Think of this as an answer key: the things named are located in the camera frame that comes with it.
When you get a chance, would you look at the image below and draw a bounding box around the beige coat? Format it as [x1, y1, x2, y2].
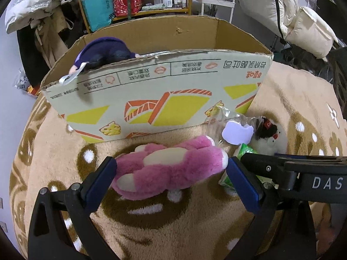
[34, 5, 68, 68]

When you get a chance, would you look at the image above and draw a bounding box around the white puffer jacket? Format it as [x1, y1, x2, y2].
[5, 0, 74, 34]

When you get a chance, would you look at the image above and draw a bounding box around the beige bear-print blanket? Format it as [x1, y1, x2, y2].
[8, 60, 347, 260]

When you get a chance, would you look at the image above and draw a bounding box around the patterned plastic bag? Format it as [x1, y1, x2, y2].
[13, 69, 41, 98]

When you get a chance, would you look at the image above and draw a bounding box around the cream puffer jacket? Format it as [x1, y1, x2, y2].
[233, 0, 339, 59]

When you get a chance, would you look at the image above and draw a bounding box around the green cloth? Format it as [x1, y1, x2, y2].
[141, 3, 164, 11]

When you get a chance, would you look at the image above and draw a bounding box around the purple plush doll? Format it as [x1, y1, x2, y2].
[60, 36, 141, 86]

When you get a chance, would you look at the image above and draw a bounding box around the purple cat-shaped pad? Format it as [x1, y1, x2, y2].
[222, 121, 254, 145]

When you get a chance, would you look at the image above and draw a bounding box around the cardboard box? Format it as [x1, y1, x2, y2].
[40, 15, 274, 144]

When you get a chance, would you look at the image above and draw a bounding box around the white trolley cart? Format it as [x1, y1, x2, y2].
[191, 0, 236, 23]

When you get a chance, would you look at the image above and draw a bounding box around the green tissue pack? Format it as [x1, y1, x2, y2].
[218, 143, 267, 193]

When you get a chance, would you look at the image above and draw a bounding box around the black garment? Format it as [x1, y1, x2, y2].
[17, 24, 52, 87]

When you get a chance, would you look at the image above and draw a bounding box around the pink plush bear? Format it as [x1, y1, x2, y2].
[111, 135, 229, 199]

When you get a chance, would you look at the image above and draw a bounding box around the teal bag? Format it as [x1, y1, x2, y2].
[81, 0, 114, 32]

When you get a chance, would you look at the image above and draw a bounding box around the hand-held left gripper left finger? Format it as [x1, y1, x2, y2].
[27, 156, 118, 260]

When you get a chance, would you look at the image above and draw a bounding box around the black monitor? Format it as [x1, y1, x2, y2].
[316, 0, 347, 33]

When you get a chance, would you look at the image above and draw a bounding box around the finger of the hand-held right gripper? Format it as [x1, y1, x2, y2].
[274, 153, 347, 169]
[240, 152, 300, 193]

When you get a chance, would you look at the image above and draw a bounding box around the wooden shelf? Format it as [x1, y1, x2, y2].
[70, 0, 192, 25]

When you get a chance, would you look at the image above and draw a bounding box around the clear plastic wrapper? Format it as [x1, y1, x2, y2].
[205, 106, 261, 152]

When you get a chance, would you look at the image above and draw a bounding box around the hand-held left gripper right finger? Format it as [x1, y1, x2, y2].
[228, 157, 318, 260]

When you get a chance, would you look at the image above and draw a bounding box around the white penguin plush black cap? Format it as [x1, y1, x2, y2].
[251, 117, 288, 156]

